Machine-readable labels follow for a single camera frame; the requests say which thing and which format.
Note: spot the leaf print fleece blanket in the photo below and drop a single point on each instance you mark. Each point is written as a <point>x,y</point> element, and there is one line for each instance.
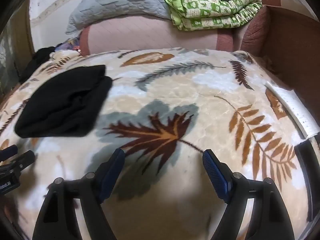
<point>175,87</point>

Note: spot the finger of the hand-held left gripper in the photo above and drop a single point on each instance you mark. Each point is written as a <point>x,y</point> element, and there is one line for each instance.
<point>23,162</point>
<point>8,153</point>

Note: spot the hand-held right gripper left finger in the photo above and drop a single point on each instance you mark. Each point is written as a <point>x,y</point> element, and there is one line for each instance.
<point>113,172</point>

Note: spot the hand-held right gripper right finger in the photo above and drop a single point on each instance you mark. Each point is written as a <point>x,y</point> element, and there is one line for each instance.
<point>216,177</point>

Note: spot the black pants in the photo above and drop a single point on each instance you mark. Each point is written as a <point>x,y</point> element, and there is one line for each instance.
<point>62,105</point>

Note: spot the grey quilted blanket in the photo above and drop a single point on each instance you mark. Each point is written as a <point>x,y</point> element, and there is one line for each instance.
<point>117,2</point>

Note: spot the colourful printed cloth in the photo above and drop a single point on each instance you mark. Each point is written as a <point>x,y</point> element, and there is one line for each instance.
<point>68,43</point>

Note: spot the black cloth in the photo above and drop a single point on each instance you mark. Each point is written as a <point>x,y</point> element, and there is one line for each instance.
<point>41,56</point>

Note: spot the brown cushion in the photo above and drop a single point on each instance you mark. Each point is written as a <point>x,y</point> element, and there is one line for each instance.
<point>255,30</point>

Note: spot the green patterned quilt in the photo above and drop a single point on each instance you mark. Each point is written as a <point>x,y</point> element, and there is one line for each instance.
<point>212,12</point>

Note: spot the pink quilted pillow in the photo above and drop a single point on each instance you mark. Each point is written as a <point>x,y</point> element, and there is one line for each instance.
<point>150,35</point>

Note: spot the wooden door frame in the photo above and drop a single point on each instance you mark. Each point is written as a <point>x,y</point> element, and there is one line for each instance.
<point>25,30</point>

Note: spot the brown wooden board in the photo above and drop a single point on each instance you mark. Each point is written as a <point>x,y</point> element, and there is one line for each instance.
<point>292,50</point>

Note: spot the dark metal stand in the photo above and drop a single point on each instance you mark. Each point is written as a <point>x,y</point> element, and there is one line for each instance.
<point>306,175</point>

